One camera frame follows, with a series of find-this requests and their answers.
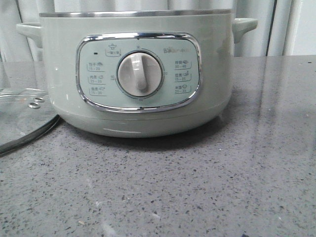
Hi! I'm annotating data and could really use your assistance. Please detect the white timer knob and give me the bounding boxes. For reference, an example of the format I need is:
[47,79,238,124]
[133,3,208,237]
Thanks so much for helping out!
[118,52,162,97]

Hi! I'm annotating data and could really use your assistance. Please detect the glass pot lid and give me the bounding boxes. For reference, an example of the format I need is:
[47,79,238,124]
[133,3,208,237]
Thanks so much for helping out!
[0,87,60,155]

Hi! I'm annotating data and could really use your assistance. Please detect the pale green electric cooking pot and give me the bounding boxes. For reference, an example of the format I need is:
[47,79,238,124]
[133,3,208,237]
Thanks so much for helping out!
[16,9,258,138]

